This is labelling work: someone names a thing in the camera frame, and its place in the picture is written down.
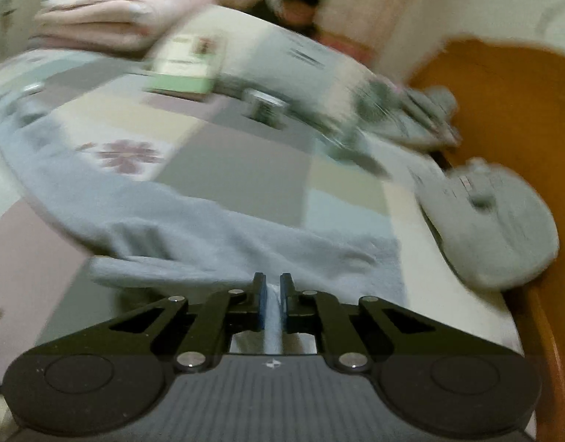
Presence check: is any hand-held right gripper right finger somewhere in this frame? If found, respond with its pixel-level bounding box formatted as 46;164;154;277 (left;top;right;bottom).
280;273;511;373

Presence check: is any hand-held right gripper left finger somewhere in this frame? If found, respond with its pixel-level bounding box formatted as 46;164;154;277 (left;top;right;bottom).
38;273;268;373

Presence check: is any small white box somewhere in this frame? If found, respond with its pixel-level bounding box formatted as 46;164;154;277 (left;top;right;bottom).
243;87;287;125

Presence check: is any grey plush cushion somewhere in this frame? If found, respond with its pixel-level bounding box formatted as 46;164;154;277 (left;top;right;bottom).
414;157;559;291

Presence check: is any pale green pillow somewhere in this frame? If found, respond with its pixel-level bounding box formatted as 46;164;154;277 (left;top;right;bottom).
149;7;394;116

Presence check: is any green and white book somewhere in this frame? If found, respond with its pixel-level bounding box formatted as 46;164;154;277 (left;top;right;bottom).
144;32;228;99

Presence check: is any orange wooden headboard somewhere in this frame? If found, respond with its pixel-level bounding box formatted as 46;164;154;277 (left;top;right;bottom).
409;37;565;442

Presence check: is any pink folded quilt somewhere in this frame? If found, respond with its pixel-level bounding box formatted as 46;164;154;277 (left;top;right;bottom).
27;0;219;58

